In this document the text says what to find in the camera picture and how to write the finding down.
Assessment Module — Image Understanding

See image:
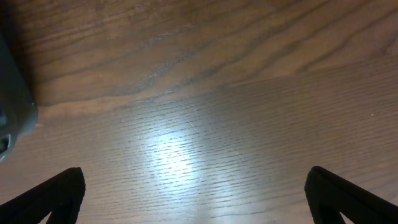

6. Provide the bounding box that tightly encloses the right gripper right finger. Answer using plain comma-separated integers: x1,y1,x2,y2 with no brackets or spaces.
304,166,397,224

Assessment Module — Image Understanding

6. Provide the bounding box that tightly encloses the grey plastic basket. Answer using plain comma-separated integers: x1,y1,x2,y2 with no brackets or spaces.
1,37,38,160

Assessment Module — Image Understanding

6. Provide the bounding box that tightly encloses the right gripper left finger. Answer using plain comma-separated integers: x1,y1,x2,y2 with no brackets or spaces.
1,167,86,224

